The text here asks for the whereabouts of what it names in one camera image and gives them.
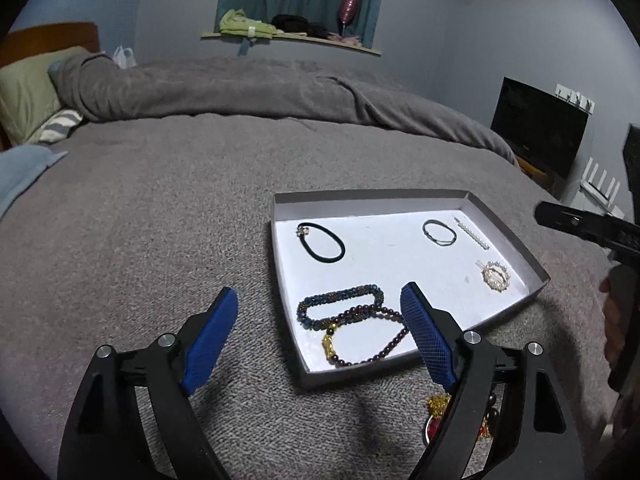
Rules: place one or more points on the white router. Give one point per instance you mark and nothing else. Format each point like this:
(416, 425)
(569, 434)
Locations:
(600, 195)

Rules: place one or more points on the grey cardboard box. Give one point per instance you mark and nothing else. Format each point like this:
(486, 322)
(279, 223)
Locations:
(390, 255)

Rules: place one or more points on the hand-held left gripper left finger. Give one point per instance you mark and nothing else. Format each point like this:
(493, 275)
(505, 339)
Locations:
(210, 340)

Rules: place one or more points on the black cloth bundle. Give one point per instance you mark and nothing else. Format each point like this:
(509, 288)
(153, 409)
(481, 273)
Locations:
(290, 22)
(320, 30)

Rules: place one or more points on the white wall hooks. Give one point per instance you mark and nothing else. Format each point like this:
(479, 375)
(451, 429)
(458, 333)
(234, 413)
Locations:
(575, 97)

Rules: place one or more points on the green cloth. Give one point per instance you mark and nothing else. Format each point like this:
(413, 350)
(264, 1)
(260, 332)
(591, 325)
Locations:
(237, 22)

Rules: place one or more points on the pink cloth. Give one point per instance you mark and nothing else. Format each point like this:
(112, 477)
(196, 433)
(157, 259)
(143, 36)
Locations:
(350, 39)

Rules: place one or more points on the green pillow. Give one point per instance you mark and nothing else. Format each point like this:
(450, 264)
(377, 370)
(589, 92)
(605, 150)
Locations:
(25, 90)

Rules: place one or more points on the straight pearl hair clip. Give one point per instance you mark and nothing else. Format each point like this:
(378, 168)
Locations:
(471, 232)

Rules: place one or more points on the blue hanging strip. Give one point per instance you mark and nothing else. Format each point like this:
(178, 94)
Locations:
(245, 46)

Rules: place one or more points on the black television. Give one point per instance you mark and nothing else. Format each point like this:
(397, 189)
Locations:
(540, 125)

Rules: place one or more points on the grey knitted blanket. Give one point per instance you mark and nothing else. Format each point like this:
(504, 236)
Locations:
(150, 210)

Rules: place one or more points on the person's right hand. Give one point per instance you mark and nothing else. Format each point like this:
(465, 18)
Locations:
(611, 320)

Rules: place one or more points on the blue blanket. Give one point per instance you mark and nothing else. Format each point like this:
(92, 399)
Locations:
(20, 170)

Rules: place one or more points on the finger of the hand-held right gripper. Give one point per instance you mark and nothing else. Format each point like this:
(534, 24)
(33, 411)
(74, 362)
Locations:
(570, 220)

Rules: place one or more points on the white clip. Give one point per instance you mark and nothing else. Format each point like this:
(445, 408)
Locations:
(251, 31)

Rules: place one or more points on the wooden television stand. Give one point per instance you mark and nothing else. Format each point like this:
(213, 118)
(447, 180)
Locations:
(537, 172)

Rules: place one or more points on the white plastic bag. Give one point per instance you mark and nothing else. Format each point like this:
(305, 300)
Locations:
(123, 57)

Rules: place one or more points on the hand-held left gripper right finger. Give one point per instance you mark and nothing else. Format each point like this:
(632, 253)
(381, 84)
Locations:
(425, 330)

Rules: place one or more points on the wooden headboard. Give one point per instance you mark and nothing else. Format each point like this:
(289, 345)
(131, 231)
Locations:
(45, 35)

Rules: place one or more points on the round pearl hair clip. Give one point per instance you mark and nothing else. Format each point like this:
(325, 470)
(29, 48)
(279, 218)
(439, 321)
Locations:
(506, 276)

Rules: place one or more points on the wooden window sill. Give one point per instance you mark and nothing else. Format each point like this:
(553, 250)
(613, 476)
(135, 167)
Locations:
(225, 35)

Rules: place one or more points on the grey duvet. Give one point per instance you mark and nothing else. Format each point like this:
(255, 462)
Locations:
(250, 90)

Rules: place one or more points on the striped pillow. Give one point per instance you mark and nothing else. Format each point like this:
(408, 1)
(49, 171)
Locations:
(55, 125)

